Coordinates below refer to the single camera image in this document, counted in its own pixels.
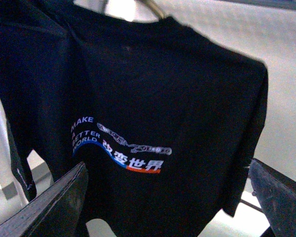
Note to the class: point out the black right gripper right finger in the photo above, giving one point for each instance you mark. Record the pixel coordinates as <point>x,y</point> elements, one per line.
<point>276,194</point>

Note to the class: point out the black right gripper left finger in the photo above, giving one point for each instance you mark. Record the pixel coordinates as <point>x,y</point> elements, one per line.
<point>55,213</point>

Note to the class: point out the black printed t-shirt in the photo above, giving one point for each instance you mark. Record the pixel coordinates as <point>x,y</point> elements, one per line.
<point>165,120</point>

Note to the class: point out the metal clothes hanger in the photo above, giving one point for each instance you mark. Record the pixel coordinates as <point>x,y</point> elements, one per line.
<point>155,9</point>

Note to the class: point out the grey metal clothes rack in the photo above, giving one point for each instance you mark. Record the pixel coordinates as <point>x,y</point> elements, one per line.
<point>251,205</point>

